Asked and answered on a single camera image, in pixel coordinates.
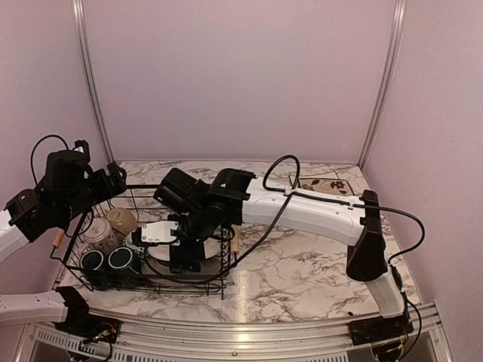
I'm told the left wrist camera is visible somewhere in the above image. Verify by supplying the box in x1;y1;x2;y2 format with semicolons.
73;140;91;161

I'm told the front aluminium rail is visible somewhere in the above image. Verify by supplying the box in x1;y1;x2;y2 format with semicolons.
22;297;454;362

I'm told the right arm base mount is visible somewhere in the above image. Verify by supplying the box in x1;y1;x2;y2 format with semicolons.
348;311;414;345

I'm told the aluminium frame post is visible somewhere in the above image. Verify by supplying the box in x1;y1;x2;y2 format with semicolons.
358;0;407;170
72;0;115;163

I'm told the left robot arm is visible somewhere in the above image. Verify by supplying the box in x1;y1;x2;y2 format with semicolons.
1;140;127;336

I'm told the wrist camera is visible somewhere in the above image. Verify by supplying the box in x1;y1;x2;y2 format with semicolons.
135;220;179;247
73;140;91;161

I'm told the striped round plate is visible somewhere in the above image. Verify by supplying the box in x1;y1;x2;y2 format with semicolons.
147;239;220;270

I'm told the black wire dish rack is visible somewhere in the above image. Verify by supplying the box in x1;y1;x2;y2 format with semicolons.
50;185;238;295

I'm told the right aluminium frame post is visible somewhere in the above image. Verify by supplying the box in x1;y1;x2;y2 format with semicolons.
358;0;407;170

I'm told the blue patterned bowl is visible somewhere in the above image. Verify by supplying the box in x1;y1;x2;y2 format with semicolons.
123;229;145;262

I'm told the left aluminium frame post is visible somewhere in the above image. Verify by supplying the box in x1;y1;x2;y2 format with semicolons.
72;0;115;163

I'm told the dark blue cup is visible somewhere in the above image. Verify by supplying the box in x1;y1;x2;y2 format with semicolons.
80;250;105;271

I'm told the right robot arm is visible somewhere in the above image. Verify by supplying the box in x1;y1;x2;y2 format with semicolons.
153;167;410;338

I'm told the floral glass mug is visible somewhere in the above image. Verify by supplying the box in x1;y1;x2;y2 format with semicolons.
81;218;118;254

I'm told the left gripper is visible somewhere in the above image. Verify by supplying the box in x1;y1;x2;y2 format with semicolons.
59;161;126;224

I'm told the dark teal cup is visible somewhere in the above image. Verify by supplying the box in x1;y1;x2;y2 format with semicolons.
108;247;134;270

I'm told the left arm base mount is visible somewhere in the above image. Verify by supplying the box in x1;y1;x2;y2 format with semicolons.
54;287;120;344

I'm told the beige bowl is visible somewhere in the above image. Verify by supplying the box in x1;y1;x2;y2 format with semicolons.
105;207;137;241

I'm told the square floral plate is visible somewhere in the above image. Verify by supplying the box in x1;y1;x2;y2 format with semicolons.
297;176;356;196

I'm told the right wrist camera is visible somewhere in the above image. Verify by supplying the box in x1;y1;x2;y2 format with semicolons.
135;220;179;247

